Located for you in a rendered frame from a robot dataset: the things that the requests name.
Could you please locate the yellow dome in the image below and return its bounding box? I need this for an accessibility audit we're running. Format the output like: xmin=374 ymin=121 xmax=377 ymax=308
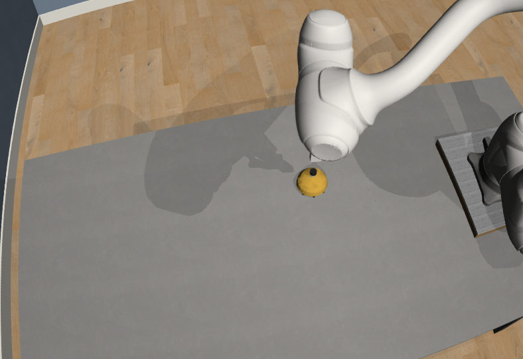
xmin=297 ymin=168 xmax=327 ymax=198

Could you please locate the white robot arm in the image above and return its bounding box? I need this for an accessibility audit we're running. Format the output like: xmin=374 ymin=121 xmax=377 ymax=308
xmin=295 ymin=0 xmax=523 ymax=254

